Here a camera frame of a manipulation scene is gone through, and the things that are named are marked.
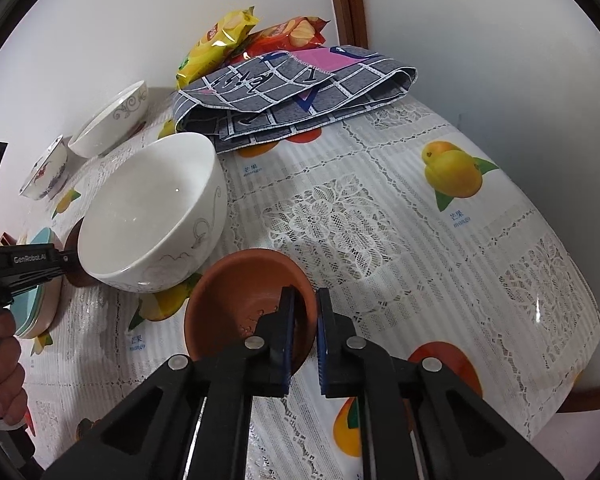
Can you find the red snack bag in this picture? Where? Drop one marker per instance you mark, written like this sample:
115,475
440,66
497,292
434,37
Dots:
290,35

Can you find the blue plastic plate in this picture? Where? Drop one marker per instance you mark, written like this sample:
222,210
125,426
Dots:
41,236

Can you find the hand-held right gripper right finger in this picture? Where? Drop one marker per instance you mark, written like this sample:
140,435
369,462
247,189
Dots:
322,342

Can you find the small brown clay bowl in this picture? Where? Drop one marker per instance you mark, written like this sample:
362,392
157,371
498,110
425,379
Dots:
75,237
230,300

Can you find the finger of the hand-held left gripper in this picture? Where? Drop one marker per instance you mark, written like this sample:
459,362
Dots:
67,261

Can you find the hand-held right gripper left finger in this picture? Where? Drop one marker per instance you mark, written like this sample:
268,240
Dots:
289,332

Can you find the grey checked cloth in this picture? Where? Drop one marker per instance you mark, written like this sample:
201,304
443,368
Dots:
300,90

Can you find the person's left hand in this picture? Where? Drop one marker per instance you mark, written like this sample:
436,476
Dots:
5,365

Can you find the large white patterned bowl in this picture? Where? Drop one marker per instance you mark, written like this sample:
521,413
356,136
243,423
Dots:
107,122

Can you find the pink plastic plate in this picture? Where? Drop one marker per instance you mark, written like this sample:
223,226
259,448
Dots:
49,312

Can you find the brown wooden baseboard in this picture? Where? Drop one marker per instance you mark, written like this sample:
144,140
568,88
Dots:
580,399

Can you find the white bowl with blue print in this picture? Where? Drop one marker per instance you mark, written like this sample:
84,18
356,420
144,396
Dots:
45,172

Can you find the plain white bowl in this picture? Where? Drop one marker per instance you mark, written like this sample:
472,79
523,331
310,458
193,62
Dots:
140,220

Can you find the brown wooden door frame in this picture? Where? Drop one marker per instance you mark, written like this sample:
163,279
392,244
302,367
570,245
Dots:
347,0

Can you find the yellow snack bag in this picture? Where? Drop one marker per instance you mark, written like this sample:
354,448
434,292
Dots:
215,45

